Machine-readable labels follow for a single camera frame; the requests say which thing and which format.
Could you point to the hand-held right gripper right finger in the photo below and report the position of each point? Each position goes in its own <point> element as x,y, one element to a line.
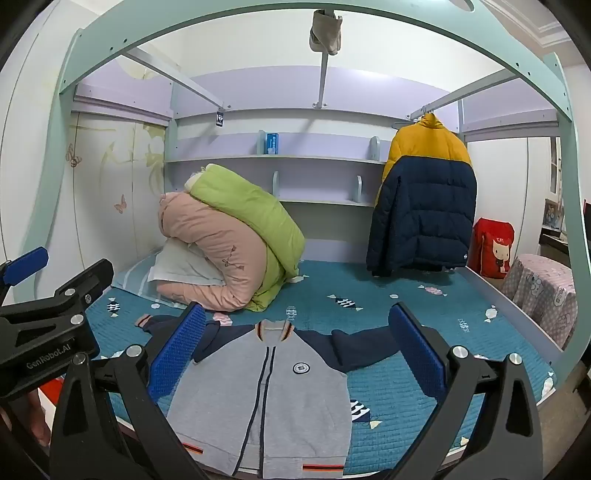
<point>415,350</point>

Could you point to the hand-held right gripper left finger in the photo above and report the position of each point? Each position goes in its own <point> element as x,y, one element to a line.
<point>178,350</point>

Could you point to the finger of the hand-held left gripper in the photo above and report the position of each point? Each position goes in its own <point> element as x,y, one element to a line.
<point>27,265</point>
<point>87,281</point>

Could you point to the grey navy zip jacket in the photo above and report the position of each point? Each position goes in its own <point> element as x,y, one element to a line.
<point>277,406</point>

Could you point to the red cloth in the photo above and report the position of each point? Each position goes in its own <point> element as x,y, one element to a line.
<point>51,386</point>

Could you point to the teal quilted bed mat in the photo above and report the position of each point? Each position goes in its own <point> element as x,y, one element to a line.
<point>415,286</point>

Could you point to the light blue folded cloth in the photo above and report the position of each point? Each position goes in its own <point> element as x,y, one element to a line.
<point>180,267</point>

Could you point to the white floral wardrobe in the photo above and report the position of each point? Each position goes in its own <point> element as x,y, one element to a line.
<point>115,184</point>

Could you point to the pink duvet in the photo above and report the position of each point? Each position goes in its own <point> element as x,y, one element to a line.
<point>217,249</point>

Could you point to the red cartoon bag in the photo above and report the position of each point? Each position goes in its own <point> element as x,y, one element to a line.
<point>494,249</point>

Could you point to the pink patterned cloth-covered stool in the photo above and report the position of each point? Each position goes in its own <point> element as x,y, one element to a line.
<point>540,295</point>

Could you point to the yellow navy puffer jacket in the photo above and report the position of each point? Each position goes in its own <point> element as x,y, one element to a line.
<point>425,207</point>

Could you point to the green duvet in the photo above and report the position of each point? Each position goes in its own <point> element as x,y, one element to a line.
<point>249,207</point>

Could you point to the white cabinet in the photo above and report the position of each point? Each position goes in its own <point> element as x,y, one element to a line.
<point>503,184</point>

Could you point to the small hanging tag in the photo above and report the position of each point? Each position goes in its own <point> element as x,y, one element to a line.
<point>219,119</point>

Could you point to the small blue box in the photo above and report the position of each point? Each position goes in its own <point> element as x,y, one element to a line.
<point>272,144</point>

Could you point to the hanging grey cloth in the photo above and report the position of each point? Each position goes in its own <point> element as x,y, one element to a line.
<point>325,32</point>

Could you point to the butterfly wall sticker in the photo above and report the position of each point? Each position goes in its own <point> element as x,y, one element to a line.
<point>74,155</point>
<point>120,204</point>

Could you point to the picture frame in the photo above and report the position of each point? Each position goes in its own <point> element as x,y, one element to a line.
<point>554,214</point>

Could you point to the lilac wall shelf unit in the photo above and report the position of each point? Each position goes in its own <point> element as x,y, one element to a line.
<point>314,159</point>

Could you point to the grey metal rail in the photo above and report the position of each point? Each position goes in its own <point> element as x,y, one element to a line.
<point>175,76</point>
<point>461,92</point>
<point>322,78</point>

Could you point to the mint green bed frame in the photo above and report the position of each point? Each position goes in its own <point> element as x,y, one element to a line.
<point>231,18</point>

